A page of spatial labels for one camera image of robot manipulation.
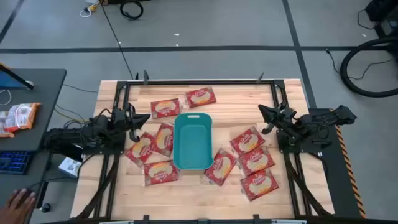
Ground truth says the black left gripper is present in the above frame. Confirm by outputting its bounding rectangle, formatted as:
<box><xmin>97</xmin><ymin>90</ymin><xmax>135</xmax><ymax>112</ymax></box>
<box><xmin>110</xmin><ymin>102</ymin><xmax>152</xmax><ymax>144</ymax></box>

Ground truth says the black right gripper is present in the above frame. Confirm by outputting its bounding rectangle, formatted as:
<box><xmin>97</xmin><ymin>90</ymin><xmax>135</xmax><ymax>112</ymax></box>
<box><xmin>257</xmin><ymin>102</ymin><xmax>296</xmax><ymax>138</ymax></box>

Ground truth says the red popcorn bag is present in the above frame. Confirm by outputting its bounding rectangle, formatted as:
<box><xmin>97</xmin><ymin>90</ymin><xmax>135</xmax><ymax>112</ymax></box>
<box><xmin>153</xmin><ymin>122</ymin><xmax>175</xmax><ymax>157</ymax></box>
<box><xmin>124</xmin><ymin>131</ymin><xmax>156</xmax><ymax>168</ymax></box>
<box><xmin>185</xmin><ymin>86</ymin><xmax>218</xmax><ymax>109</ymax></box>
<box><xmin>237</xmin><ymin>146</ymin><xmax>276</xmax><ymax>177</ymax></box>
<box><xmin>203</xmin><ymin>147</ymin><xmax>238</xmax><ymax>187</ymax></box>
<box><xmin>143</xmin><ymin>159</ymin><xmax>180</xmax><ymax>187</ymax></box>
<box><xmin>229</xmin><ymin>125</ymin><xmax>266</xmax><ymax>156</ymax></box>
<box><xmin>239</xmin><ymin>169</ymin><xmax>280</xmax><ymax>202</ymax></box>
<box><xmin>150</xmin><ymin>98</ymin><xmax>182</xmax><ymax>119</ymax></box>

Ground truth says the teal plastic basket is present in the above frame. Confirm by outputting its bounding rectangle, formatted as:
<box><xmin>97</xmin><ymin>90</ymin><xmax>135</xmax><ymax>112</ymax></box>
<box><xmin>172</xmin><ymin>112</ymin><xmax>215</xmax><ymax>170</ymax></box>

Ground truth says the black desk support bar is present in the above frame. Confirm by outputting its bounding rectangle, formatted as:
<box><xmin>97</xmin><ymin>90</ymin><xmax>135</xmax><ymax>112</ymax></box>
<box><xmin>46</xmin><ymin>144</ymin><xmax>83</xmax><ymax>162</ymax></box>

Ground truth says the small white printed box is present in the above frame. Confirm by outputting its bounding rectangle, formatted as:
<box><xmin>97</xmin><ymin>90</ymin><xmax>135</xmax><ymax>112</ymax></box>
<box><xmin>58</xmin><ymin>157</ymin><xmax>82</xmax><ymax>179</ymax></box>

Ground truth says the black hazard-striped floor plate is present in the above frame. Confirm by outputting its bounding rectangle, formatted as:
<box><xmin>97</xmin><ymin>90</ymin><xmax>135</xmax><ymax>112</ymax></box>
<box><xmin>307</xmin><ymin>107</ymin><xmax>368</xmax><ymax>218</ymax></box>

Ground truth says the dark grey desk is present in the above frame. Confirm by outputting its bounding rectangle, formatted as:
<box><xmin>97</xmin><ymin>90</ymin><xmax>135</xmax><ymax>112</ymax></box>
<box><xmin>0</xmin><ymin>68</ymin><xmax>68</xmax><ymax>224</ymax></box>

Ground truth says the black backlit keyboard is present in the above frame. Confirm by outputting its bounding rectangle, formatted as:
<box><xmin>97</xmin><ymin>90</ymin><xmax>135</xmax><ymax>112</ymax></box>
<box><xmin>0</xmin><ymin>150</ymin><xmax>34</xmax><ymax>175</ymax></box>

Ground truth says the white and orange snack bag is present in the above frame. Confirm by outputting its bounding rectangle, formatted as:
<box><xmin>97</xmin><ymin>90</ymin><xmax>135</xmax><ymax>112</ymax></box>
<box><xmin>0</xmin><ymin>110</ymin><xmax>15</xmax><ymax>138</ymax></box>

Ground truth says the black-framed computer monitor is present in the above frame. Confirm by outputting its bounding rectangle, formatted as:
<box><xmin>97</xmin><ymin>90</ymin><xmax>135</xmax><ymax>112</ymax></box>
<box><xmin>0</xmin><ymin>63</ymin><xmax>35</xmax><ymax>91</ymax></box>

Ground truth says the person's hand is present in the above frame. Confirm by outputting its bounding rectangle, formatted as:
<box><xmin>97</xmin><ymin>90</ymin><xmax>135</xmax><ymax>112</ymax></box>
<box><xmin>0</xmin><ymin>188</ymin><xmax>37</xmax><ymax>224</ymax></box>

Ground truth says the black equipment case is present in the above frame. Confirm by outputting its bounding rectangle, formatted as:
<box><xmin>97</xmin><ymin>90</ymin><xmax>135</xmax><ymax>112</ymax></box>
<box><xmin>365</xmin><ymin>0</ymin><xmax>398</xmax><ymax>40</ymax></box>

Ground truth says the black aluminium table frame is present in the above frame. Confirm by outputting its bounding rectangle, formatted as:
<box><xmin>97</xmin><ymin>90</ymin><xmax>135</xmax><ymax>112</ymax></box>
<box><xmin>70</xmin><ymin>70</ymin><xmax>335</xmax><ymax>224</ymax></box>

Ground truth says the long black floor cable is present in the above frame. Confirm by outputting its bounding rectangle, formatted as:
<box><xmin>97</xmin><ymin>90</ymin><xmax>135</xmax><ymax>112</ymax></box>
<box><xmin>99</xmin><ymin>0</ymin><xmax>135</xmax><ymax>80</ymax></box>

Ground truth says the large black hose loop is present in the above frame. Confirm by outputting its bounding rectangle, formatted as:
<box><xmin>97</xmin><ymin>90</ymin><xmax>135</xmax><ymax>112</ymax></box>
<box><xmin>340</xmin><ymin>36</ymin><xmax>398</xmax><ymax>98</ymax></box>

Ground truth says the coiled black cable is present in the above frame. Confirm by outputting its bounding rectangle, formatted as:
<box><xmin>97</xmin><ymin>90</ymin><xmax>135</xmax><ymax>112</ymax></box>
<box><xmin>119</xmin><ymin>0</ymin><xmax>144</xmax><ymax>21</ymax></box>

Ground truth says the white cable with yellow plug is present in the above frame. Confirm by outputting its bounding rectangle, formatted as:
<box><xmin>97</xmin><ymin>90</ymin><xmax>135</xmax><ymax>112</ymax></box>
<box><xmin>79</xmin><ymin>0</ymin><xmax>102</xmax><ymax>18</ymax></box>

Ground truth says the thin white desk cable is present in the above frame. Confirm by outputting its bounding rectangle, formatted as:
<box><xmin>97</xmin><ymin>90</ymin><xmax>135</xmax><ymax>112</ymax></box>
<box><xmin>0</xmin><ymin>89</ymin><xmax>12</xmax><ymax>106</ymax></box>

